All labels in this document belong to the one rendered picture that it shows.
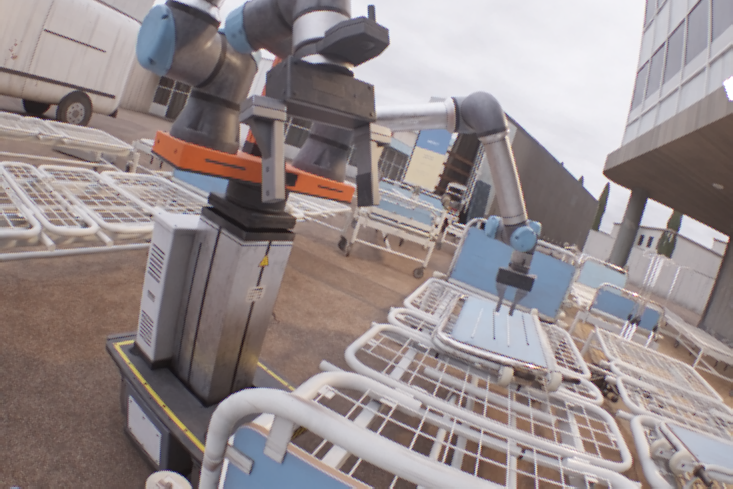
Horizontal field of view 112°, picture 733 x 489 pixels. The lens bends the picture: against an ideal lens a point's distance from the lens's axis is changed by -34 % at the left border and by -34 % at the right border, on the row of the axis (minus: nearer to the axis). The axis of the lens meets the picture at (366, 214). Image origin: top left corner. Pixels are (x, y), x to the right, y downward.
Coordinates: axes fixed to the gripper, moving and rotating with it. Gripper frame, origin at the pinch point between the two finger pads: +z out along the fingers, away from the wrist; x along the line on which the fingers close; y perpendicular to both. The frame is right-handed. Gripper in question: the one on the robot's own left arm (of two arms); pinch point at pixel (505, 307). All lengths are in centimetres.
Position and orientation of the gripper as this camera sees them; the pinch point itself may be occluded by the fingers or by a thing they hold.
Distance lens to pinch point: 134.3
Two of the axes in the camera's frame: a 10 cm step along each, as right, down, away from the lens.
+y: 3.2, 0.0, 9.5
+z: -2.6, 9.6, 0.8
